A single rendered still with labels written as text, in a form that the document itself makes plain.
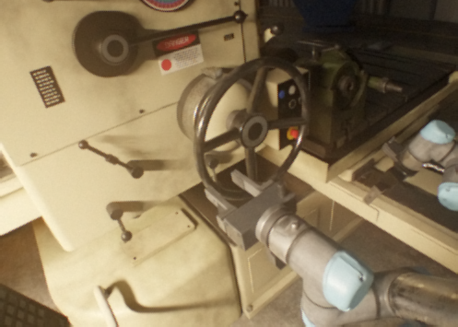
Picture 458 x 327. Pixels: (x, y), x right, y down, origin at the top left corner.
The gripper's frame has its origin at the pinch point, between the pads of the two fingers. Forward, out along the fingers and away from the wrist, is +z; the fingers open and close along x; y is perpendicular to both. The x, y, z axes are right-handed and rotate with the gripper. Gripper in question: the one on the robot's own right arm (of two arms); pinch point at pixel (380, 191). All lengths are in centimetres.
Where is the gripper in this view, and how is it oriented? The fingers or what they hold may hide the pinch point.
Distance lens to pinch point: 116.0
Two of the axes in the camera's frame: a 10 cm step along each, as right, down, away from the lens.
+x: 8.1, -3.0, 5.0
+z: -2.2, 6.4, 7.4
